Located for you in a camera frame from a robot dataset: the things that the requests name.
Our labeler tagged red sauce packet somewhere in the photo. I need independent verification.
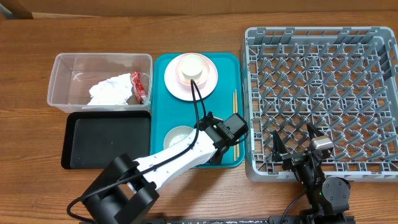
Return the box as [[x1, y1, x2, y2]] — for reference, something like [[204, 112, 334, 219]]
[[130, 72, 148, 105]]

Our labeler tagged clear plastic bin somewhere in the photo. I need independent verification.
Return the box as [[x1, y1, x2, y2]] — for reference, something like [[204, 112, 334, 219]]
[[47, 53, 153, 113]]

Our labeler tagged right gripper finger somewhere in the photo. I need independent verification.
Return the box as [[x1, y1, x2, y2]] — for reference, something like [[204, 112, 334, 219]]
[[307, 123, 324, 140], [272, 130, 287, 159]]

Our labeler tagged pink bowl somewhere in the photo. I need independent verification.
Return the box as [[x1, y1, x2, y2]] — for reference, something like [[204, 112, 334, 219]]
[[175, 53, 210, 86]]

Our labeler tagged white rice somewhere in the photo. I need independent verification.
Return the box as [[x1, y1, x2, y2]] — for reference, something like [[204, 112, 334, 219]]
[[169, 134, 187, 147]]

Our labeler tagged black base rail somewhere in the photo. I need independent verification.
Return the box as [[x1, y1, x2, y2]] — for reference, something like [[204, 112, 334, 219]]
[[141, 216, 356, 224]]

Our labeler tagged white cup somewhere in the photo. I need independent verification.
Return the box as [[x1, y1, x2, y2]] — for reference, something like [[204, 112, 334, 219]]
[[180, 54, 203, 79]]

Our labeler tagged white plate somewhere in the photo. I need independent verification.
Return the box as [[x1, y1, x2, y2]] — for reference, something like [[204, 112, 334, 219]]
[[164, 54, 218, 101]]

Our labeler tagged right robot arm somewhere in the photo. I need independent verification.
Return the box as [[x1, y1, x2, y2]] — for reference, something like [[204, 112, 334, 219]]
[[269, 123, 356, 224]]

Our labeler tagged wooden chopstick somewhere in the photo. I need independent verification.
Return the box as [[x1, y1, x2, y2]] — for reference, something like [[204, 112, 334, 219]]
[[234, 90, 240, 159], [233, 92, 237, 162]]

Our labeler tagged teal serving tray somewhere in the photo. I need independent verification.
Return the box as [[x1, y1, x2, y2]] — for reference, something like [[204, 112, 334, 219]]
[[150, 53, 244, 154]]

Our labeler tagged white napkin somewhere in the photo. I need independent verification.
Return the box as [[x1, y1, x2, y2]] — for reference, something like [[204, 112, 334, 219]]
[[88, 73, 132, 106]]

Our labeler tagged grey dishwasher rack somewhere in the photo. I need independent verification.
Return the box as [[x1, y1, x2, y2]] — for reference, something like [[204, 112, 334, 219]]
[[241, 27, 397, 182]]

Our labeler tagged black tray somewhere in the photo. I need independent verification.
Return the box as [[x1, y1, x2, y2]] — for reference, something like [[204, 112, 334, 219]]
[[61, 111, 151, 169]]

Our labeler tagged grey bowl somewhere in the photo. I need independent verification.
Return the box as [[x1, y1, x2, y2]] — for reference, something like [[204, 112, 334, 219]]
[[163, 126, 193, 149]]

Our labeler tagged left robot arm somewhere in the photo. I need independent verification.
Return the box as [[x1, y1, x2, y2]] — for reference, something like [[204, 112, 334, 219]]
[[80, 113, 248, 223]]

